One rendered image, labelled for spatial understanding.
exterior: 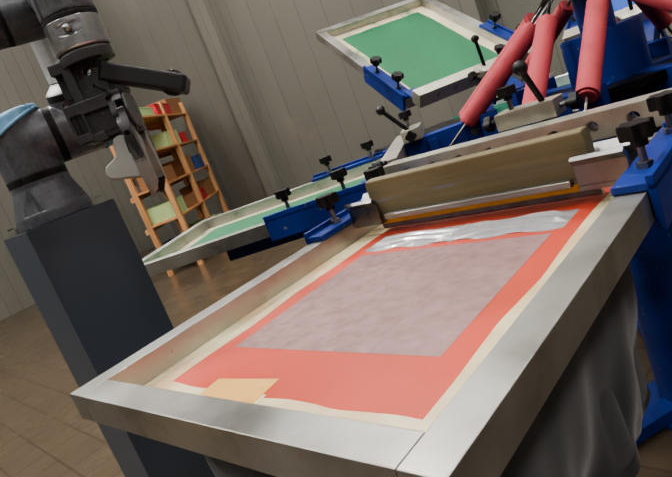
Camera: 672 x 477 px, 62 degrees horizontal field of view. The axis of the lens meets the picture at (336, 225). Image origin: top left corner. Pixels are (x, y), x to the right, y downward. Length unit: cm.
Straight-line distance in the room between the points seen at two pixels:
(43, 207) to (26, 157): 10
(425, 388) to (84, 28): 62
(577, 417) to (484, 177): 40
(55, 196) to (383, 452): 97
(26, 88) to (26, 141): 979
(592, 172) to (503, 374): 47
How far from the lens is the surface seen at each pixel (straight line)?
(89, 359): 123
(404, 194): 101
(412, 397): 51
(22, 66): 1115
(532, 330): 48
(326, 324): 74
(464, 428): 39
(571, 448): 70
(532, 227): 83
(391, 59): 245
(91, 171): 1099
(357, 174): 199
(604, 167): 84
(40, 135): 126
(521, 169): 90
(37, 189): 125
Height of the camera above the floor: 121
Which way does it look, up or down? 11 degrees down
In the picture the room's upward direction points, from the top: 21 degrees counter-clockwise
